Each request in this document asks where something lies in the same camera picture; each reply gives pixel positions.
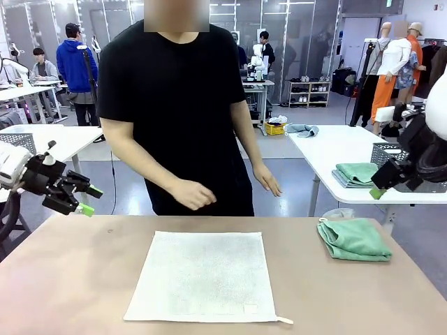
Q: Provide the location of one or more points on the dark grey perforated basket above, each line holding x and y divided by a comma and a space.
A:
384, 153

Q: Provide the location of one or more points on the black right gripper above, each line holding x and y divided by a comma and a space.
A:
413, 139

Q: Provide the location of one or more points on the white table with angled leg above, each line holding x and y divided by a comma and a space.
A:
70, 139

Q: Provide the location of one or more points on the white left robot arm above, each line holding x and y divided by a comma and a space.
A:
10, 164

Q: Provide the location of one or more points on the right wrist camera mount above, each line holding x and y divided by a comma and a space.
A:
386, 113

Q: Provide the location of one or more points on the folded green towel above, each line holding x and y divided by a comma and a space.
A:
356, 171

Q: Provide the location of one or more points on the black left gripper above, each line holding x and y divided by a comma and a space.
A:
47, 176

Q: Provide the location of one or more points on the mannequin with grey vest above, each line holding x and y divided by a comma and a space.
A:
370, 83

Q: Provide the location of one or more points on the green terry towel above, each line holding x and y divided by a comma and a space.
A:
356, 240

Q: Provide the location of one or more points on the person in black clothes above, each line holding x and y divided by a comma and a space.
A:
268, 52

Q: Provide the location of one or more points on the crumpled blue-grey cloth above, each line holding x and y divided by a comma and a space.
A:
300, 129

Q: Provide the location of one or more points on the mannequin in white shirt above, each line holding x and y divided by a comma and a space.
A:
394, 59

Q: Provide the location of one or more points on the grey round bin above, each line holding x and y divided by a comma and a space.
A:
340, 213

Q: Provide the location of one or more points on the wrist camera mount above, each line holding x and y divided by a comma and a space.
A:
48, 158
386, 113

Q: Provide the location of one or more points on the white robot with curved arm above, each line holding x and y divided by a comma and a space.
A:
15, 66

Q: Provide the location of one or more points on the black luggage bags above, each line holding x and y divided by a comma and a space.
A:
344, 82

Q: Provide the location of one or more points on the long white desk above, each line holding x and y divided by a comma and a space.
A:
24, 92

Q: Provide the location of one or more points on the black tripod stand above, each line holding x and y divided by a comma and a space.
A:
90, 80

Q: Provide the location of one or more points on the rack of dark clothes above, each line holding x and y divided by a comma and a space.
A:
433, 66

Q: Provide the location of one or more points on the grey patterned basket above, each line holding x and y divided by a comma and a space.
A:
17, 143

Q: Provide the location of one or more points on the person in black t-shirt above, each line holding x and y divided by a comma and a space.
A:
174, 104

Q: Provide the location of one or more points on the small white humanoid robot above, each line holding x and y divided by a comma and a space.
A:
257, 63

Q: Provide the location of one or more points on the seated person in grey top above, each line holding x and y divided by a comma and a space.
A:
43, 71

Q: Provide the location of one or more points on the black stool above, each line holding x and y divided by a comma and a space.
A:
14, 251

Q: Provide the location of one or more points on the person's left hand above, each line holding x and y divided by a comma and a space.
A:
267, 179

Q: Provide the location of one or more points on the person's right hand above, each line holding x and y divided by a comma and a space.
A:
193, 195

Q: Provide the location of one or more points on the man in blue hoodie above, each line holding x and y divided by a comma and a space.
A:
75, 66

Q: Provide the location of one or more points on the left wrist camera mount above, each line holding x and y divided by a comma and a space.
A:
48, 158

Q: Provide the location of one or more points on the wooden shoe rack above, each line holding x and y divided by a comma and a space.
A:
309, 94

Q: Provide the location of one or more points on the yellow plastic crate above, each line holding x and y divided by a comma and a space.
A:
276, 129

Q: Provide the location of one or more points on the person's right forearm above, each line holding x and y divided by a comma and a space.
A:
146, 171

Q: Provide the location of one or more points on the mannequin in orange with hat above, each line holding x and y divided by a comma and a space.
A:
415, 45

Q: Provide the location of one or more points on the person's left forearm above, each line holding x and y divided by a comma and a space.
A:
252, 150

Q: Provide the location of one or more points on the white terry towel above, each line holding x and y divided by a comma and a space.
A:
202, 275

